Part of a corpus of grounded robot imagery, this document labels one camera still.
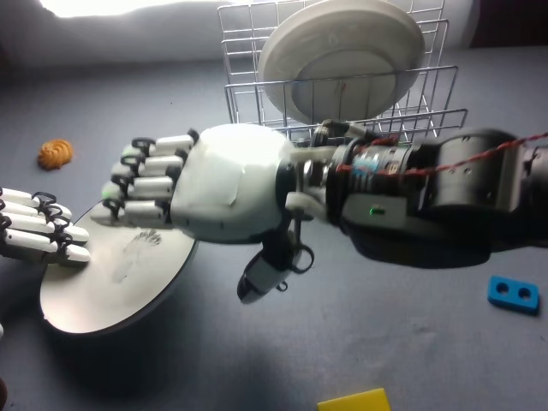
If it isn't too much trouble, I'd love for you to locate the blue block with two holes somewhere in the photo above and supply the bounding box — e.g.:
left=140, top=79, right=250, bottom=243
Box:
left=486, top=276, right=541, bottom=317

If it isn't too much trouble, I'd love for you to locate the white plate with grey smudge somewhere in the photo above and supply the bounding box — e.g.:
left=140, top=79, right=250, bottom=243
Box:
left=39, top=199, right=200, bottom=335

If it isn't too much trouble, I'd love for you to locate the orange swirl cookie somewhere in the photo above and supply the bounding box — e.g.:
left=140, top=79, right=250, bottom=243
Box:
left=37, top=138, right=74, bottom=172

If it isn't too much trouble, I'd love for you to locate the yellow flat block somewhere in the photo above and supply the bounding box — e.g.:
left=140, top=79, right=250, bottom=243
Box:
left=316, top=375, right=391, bottom=411

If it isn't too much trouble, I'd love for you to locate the silver wire dish rack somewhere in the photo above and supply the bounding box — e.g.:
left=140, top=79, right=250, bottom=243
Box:
left=217, top=0, right=468, bottom=143

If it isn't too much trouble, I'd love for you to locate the red twisted wire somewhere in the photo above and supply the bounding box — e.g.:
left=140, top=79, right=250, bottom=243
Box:
left=337, top=132, right=548, bottom=182

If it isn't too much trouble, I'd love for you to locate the dark brown furniture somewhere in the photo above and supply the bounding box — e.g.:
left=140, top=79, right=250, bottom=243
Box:
left=468, top=0, right=548, bottom=49

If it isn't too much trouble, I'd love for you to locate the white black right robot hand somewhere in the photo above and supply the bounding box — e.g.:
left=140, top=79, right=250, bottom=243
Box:
left=100, top=123, right=316, bottom=305

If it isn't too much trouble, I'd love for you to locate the white plate with barcode label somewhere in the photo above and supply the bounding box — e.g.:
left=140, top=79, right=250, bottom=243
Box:
left=256, top=0, right=426, bottom=126

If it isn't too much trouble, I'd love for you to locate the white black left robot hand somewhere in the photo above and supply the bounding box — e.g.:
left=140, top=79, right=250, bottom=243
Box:
left=0, top=187, right=91, bottom=266

